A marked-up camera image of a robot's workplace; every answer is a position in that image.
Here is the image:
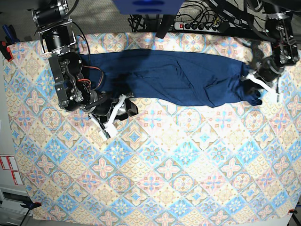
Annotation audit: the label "blue orange clamp upper left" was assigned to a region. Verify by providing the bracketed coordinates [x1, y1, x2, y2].
[0, 24, 20, 62]

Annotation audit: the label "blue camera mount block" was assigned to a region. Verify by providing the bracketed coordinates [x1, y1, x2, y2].
[113, 0, 184, 15]

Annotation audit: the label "black orange clamp lower right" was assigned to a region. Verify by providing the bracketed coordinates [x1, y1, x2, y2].
[288, 209, 298, 214]

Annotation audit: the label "black orange clamp lower left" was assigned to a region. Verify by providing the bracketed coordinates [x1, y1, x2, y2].
[20, 201, 41, 210]

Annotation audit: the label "patterned tile tablecloth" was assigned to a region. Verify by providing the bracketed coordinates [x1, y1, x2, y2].
[0, 41, 301, 226]

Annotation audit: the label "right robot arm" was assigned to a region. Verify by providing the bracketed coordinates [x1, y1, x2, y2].
[32, 0, 138, 140]

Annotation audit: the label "black mount post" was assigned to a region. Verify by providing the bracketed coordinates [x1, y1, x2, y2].
[156, 15, 176, 39]

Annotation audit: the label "white power strip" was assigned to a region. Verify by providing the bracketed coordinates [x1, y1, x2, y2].
[173, 22, 220, 33]

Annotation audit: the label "blue long-sleeve T-shirt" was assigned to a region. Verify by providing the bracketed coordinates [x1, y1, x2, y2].
[80, 49, 262, 107]

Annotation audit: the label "black orange clamp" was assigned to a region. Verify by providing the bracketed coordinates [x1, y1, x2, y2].
[288, 209, 298, 214]
[20, 201, 41, 210]

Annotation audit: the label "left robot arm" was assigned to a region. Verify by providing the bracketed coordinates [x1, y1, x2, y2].
[241, 1, 299, 102]

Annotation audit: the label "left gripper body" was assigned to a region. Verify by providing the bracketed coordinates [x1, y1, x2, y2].
[255, 57, 284, 85]

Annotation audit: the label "red white labels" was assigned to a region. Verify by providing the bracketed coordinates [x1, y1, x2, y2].
[0, 155, 24, 186]

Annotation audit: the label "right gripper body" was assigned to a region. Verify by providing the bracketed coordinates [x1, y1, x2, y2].
[87, 91, 117, 122]

